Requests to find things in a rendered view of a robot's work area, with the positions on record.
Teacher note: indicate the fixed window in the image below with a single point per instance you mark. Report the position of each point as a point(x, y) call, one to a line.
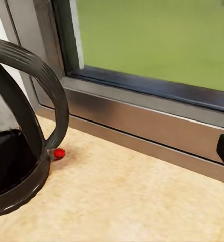
point(144, 74)

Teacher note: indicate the countertop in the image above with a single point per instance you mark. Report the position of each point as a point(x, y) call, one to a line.
point(104, 192)

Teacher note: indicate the electric kettle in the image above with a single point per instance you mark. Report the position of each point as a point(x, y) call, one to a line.
point(30, 168)

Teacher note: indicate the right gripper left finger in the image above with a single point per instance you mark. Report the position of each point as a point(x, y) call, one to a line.
point(8, 150)

